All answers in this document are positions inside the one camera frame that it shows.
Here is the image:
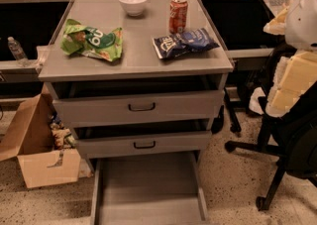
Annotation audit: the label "orange soda can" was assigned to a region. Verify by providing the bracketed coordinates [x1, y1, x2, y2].
[169, 0, 188, 34]

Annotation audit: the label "brown cardboard box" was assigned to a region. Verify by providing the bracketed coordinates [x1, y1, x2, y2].
[0, 89, 80, 188]

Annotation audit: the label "grey bottom drawer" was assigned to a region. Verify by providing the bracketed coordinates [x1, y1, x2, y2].
[90, 152, 210, 225]

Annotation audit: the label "blue chip bag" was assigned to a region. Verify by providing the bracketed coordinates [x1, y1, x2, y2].
[153, 28, 219, 59]

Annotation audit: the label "snack bags in box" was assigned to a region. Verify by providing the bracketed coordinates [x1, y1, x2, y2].
[50, 113, 76, 150]

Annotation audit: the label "grey drawer cabinet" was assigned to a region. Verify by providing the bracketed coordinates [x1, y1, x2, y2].
[37, 0, 235, 168]

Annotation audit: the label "grey drawer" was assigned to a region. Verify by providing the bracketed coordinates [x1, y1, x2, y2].
[90, 152, 210, 225]
[77, 120, 211, 159]
[53, 76, 223, 128]

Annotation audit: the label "clear plastic water bottle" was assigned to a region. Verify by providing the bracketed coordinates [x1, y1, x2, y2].
[8, 37, 29, 67]

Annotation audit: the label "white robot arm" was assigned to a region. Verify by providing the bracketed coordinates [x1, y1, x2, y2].
[265, 0, 317, 117]

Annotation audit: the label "white ceramic bowl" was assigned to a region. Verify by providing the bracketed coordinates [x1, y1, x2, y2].
[119, 0, 148, 16]

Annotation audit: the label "grey top drawer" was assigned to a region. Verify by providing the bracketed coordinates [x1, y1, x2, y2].
[53, 76, 223, 128]

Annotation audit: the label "black office chair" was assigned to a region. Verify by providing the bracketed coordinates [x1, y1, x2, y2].
[225, 83, 317, 211]

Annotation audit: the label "green rice chip bag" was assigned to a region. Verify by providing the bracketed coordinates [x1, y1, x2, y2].
[60, 19, 123, 62]

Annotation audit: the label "grey middle drawer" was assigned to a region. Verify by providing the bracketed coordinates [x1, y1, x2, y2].
[77, 120, 211, 159]

